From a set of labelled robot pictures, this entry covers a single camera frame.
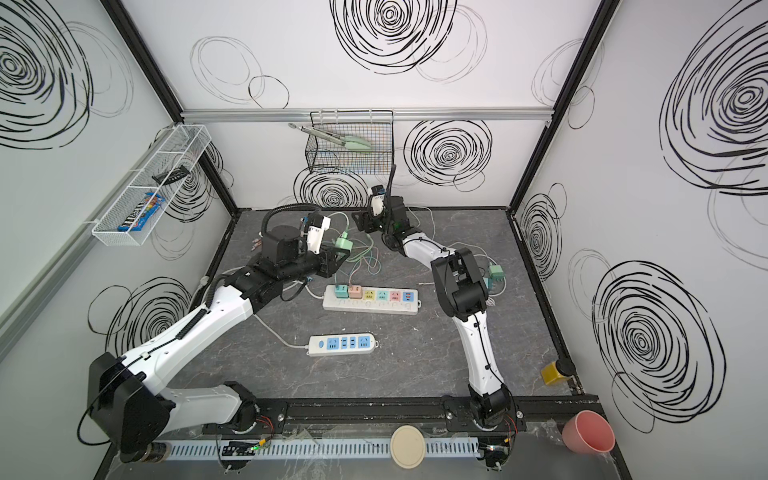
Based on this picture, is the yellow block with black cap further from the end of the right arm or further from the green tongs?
the green tongs

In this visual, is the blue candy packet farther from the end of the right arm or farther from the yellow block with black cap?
the yellow block with black cap

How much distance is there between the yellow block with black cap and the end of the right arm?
0.50m

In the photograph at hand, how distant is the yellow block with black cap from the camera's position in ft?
2.42

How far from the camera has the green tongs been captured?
891 millimetres

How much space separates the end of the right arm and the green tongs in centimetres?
19

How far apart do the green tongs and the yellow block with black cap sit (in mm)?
834
